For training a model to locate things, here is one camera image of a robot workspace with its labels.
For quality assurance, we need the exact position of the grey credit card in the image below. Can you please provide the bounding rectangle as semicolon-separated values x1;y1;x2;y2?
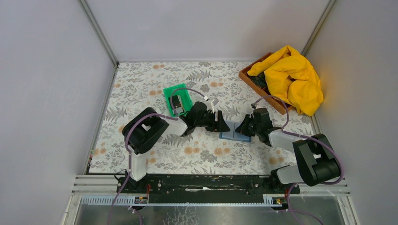
174;107;185;115

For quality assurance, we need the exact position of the black credit card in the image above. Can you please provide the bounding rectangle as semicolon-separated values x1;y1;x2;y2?
171;95;182;108

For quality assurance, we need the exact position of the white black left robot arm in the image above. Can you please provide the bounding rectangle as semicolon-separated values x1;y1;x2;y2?
122;102;230;181

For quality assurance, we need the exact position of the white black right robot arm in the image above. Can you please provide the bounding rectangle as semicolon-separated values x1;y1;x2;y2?
235;108;343;187

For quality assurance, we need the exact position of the floral table mat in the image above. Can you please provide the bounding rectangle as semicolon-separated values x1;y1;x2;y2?
88;62;296;174

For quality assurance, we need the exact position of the green plastic bin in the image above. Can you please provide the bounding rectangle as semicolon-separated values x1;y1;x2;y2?
163;83;193;117

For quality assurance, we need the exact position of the brown wooden tray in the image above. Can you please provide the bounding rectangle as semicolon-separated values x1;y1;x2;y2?
239;52;294;115

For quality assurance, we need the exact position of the yellow cloth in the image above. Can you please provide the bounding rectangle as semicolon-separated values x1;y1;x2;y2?
247;45;324;116

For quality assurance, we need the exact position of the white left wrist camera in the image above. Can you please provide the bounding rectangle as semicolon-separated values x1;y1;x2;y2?
204;96;219;113

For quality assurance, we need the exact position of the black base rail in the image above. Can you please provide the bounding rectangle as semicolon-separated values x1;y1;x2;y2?
116;174;300;204

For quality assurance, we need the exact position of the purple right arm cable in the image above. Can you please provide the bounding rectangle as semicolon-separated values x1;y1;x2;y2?
251;95;345;225

